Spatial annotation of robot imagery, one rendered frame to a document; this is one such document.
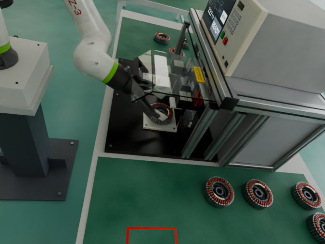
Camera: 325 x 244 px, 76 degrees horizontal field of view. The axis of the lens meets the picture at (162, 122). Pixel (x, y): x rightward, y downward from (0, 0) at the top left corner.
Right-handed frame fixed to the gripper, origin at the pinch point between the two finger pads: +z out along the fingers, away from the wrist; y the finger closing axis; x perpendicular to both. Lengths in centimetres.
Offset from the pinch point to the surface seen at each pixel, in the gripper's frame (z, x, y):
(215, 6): -6.6, -38.7, 21.3
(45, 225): -4, 99, -26
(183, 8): 34, -7, 160
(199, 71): -3.9, -22.9, -2.6
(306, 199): 55, -24, -36
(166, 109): 4.1, 1.5, 1.8
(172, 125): 8.3, 2.7, -4.6
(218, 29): -4.6, -35.3, 9.8
